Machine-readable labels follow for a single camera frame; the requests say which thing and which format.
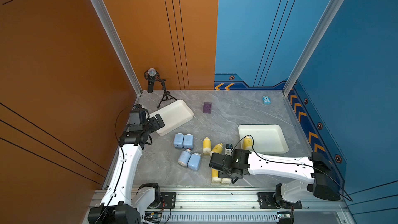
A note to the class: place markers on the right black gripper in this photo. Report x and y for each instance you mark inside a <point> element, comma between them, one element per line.
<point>221,175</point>

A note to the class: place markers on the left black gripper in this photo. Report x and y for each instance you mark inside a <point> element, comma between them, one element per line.
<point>155,126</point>

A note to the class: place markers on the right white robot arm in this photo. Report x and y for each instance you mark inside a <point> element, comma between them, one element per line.
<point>313,175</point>

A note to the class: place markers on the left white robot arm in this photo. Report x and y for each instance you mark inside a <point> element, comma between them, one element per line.
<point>118,206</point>

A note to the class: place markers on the left white storage tray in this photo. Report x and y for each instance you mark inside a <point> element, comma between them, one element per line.
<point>173,116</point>

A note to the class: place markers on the white storage tray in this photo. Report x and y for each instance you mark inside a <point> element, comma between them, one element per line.
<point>267,138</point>
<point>173,116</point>

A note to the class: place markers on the right white storage tray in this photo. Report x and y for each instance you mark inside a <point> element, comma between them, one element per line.
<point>267,138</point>

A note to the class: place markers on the blue sharpener lower right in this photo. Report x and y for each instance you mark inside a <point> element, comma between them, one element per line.
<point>194,162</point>

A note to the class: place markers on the blue sharpener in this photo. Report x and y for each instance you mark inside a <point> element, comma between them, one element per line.
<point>188,141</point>
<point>178,140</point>
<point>184,157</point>
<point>194,162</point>

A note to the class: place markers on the blue sharpener upper left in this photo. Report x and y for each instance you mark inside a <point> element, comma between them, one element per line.
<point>178,140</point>

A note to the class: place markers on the black mini tripod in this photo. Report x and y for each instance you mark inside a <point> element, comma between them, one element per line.
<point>166,94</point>

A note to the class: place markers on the blue sharpener upper right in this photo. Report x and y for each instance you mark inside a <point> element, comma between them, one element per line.
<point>188,141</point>

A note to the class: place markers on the blue sharpener lower left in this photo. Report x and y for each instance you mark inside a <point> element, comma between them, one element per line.
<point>184,157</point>

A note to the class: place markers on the black microphone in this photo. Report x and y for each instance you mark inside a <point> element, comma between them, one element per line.
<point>151,76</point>

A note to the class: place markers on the purple cube toy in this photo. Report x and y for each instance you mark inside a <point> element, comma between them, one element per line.
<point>207,107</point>

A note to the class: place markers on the small teal robot toy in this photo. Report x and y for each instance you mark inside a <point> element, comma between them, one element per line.
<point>266,100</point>

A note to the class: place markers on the right green circuit board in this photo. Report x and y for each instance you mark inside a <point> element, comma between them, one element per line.
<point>285,218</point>

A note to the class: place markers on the green circuit board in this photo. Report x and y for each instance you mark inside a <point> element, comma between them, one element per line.
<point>285,218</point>
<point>153,217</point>

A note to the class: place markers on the left green circuit board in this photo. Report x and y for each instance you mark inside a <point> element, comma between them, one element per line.
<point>153,217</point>

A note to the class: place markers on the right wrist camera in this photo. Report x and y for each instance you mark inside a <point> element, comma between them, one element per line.
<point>229,148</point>

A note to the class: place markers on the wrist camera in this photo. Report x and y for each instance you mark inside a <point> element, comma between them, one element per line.
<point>229,148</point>
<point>138,117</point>

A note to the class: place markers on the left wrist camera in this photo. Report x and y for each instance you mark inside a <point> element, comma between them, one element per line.
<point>138,117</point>

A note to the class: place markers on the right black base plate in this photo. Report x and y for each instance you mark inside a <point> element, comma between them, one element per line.
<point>268,200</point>

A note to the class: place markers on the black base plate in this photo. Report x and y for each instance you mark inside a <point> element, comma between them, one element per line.
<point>164,200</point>
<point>268,200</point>

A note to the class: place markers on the aluminium rail frame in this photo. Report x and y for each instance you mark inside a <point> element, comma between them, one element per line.
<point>238,205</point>

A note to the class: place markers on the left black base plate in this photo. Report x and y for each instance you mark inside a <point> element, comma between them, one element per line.
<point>164,200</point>

